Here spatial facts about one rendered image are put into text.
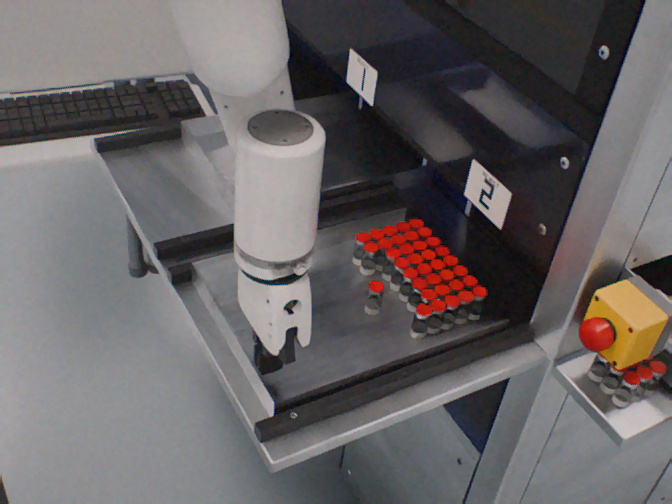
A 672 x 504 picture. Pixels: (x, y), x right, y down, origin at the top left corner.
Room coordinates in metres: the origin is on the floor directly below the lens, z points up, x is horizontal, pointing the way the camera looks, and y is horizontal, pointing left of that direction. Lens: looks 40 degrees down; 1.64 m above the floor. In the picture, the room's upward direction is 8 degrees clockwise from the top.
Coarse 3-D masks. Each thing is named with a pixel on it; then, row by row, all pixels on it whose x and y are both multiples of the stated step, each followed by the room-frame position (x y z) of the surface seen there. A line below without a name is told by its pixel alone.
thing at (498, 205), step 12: (480, 168) 0.92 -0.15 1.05; (468, 180) 0.93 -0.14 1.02; (480, 180) 0.92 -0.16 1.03; (492, 180) 0.90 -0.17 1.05; (468, 192) 0.93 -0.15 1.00; (480, 192) 0.91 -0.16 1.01; (504, 192) 0.88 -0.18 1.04; (480, 204) 0.91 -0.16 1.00; (492, 204) 0.89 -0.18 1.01; (504, 204) 0.87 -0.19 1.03; (492, 216) 0.88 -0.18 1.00; (504, 216) 0.87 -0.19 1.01
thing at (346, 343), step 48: (336, 240) 0.92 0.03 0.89; (336, 288) 0.82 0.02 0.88; (384, 288) 0.84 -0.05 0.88; (240, 336) 0.71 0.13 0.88; (336, 336) 0.73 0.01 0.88; (384, 336) 0.74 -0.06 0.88; (432, 336) 0.76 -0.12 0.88; (480, 336) 0.75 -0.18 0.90; (288, 384) 0.64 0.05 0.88; (336, 384) 0.63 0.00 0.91
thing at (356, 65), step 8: (352, 56) 1.21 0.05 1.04; (352, 64) 1.20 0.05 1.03; (360, 64) 1.18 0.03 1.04; (368, 64) 1.17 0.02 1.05; (352, 72) 1.20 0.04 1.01; (360, 72) 1.18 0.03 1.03; (368, 72) 1.16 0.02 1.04; (376, 72) 1.15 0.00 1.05; (352, 80) 1.20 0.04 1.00; (360, 80) 1.18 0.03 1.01; (368, 80) 1.16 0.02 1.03; (360, 88) 1.18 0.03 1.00; (368, 88) 1.16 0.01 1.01; (368, 96) 1.16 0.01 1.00
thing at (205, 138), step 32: (320, 96) 1.29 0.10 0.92; (352, 96) 1.32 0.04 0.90; (192, 128) 1.14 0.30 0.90; (352, 128) 1.25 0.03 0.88; (224, 160) 1.09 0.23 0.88; (352, 160) 1.15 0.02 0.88; (384, 160) 1.16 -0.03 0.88; (224, 192) 0.99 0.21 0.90; (320, 192) 1.00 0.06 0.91; (352, 192) 1.03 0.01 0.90
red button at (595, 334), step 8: (592, 320) 0.69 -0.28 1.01; (600, 320) 0.69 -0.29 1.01; (584, 328) 0.68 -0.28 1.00; (592, 328) 0.68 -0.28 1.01; (600, 328) 0.68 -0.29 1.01; (608, 328) 0.68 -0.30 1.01; (584, 336) 0.68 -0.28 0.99; (592, 336) 0.67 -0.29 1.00; (600, 336) 0.67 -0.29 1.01; (608, 336) 0.67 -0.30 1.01; (584, 344) 0.68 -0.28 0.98; (592, 344) 0.67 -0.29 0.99; (600, 344) 0.67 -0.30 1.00; (608, 344) 0.67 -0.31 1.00
